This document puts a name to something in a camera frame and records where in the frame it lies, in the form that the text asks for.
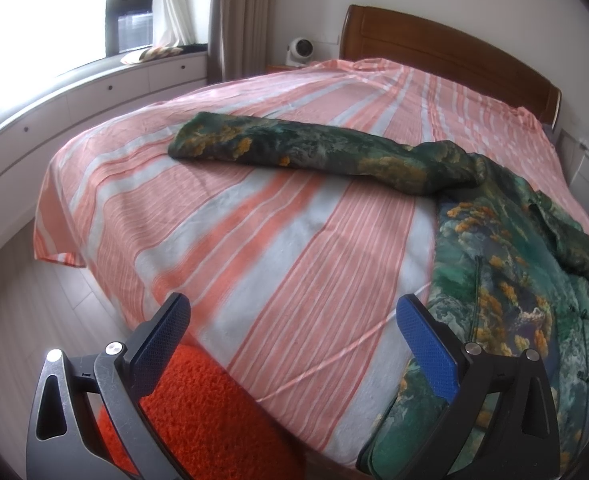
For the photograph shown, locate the white window seat cabinet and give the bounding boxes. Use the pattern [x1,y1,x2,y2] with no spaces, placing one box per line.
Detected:
[0,50,210,213]

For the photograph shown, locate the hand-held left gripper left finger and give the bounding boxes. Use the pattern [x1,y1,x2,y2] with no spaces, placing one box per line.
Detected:
[26,292,192,480]

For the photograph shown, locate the green printed padded jacket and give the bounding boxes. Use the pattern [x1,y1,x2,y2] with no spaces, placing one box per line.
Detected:
[168,111,589,480]

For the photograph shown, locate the beige curtain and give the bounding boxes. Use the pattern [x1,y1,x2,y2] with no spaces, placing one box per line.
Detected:
[207,0,275,83]

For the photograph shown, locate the white sheer curtain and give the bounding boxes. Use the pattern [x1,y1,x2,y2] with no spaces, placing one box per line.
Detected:
[150,0,198,50]

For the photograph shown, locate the striped cushion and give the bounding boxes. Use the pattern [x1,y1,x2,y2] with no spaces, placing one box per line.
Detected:
[120,46,184,65]

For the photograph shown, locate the orange fleece garment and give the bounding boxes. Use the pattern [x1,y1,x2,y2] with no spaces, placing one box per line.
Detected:
[97,342,307,480]

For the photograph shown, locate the small white fan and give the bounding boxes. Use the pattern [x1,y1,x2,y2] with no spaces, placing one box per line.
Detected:
[282,36,318,67]

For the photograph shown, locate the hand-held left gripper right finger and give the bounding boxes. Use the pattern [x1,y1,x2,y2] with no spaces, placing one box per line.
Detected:
[357,294,562,480]

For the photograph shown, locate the window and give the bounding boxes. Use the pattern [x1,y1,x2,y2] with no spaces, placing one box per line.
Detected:
[0,0,156,117]

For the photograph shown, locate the pink striped bed sheet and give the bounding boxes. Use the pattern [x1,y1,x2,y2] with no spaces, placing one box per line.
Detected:
[33,57,589,466]

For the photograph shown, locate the wooden headboard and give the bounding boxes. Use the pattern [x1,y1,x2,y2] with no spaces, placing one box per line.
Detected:
[339,4,562,128]

